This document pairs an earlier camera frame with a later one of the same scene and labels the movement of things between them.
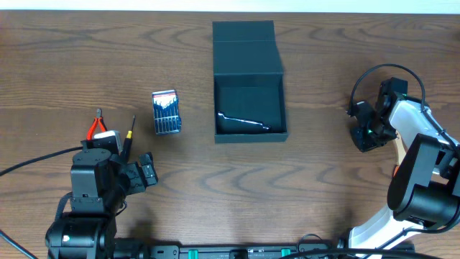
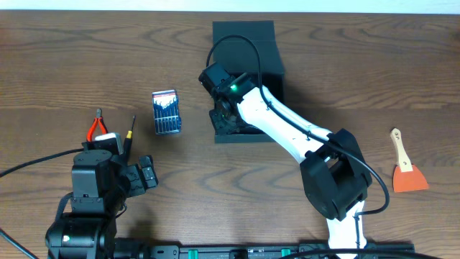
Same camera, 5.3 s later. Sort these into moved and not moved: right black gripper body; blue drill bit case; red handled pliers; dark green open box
Moved: right black gripper body
Not moved: blue drill bit case; dark green open box; red handled pliers
